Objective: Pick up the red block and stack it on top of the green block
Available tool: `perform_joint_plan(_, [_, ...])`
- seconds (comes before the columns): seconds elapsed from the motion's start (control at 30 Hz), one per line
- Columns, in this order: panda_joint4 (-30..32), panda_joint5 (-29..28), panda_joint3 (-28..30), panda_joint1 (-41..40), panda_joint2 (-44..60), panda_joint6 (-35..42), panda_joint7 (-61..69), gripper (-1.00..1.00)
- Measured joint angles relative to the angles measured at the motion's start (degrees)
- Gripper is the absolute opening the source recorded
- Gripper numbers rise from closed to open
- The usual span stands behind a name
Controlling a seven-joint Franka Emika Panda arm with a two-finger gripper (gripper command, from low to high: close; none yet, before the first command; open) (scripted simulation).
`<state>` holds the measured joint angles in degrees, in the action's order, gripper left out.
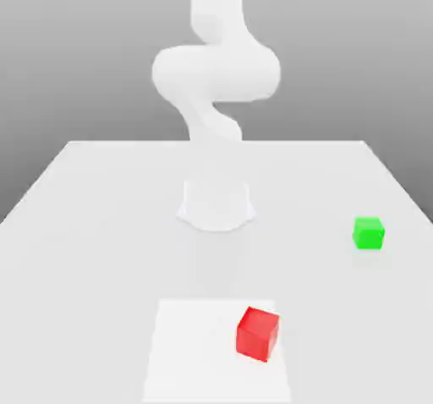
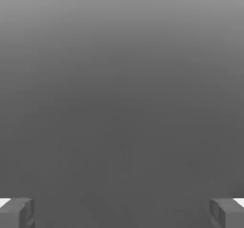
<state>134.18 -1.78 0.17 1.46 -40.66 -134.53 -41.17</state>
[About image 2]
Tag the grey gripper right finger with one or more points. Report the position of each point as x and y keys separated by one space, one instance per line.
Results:
x=228 y=214

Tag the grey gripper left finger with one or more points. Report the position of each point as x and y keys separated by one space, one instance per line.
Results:
x=15 y=213

